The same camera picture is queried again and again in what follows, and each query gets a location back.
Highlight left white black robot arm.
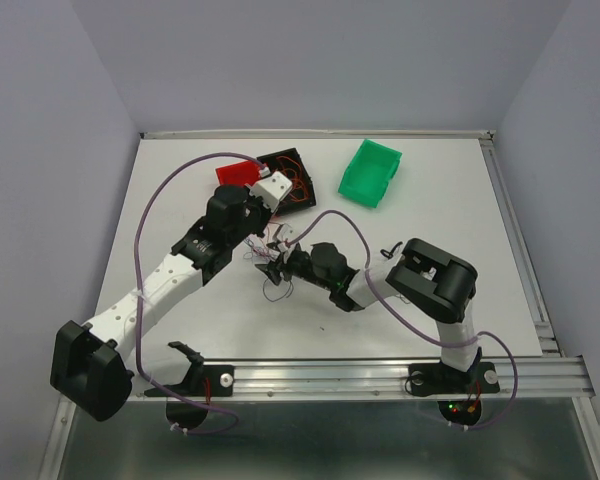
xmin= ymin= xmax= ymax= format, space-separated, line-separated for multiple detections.
xmin=50 ymin=174 xmax=292 ymax=421

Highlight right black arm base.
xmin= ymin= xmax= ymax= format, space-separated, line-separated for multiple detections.
xmin=404 ymin=348 xmax=500 ymax=397

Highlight blue thin wires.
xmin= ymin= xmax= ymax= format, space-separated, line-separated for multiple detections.
xmin=243 ymin=234 xmax=296 ymax=304

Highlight red plastic bin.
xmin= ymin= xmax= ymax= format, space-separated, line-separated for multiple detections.
xmin=215 ymin=161 xmax=260 ymax=187

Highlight red thin wires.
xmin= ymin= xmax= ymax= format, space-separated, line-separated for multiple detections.
xmin=272 ymin=155 xmax=314 ymax=221

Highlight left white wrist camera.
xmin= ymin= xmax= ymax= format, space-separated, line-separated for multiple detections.
xmin=250 ymin=171 xmax=293 ymax=212

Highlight black thin wires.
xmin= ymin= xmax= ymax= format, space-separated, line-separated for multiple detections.
xmin=379 ymin=239 xmax=411 ymax=306

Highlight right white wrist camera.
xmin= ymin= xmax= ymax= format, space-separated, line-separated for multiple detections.
xmin=272 ymin=223 xmax=296 ymax=247

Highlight black plastic bin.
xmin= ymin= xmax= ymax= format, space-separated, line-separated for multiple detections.
xmin=258 ymin=148 xmax=317 ymax=217

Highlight green plastic bin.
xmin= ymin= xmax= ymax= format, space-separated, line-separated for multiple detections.
xmin=338 ymin=139 xmax=402 ymax=208

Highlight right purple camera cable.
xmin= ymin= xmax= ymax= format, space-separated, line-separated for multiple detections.
xmin=284 ymin=209 xmax=520 ymax=434

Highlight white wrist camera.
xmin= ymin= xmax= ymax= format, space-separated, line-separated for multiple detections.
xmin=250 ymin=171 xmax=293 ymax=212
xmin=272 ymin=223 xmax=296 ymax=247

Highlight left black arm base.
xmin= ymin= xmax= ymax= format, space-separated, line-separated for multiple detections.
xmin=148 ymin=341 xmax=235 ymax=398

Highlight aluminium front rail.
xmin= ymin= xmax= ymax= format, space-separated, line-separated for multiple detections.
xmin=62 ymin=355 xmax=594 ymax=401

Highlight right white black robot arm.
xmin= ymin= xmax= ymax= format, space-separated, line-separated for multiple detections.
xmin=256 ymin=238 xmax=481 ymax=390

